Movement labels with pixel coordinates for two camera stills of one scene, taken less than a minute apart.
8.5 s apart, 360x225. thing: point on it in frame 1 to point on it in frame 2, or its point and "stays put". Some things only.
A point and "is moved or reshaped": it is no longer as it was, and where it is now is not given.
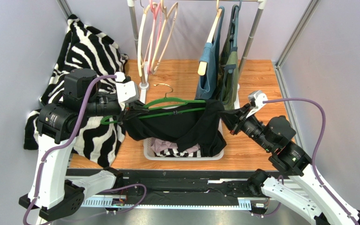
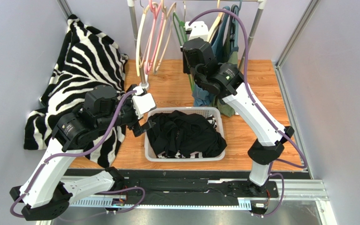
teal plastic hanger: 236,24 stays put
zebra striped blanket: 85,47 stays put
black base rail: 176,189 stays put
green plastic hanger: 111,116 to 181,30
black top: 198,124 is moved or reshaped
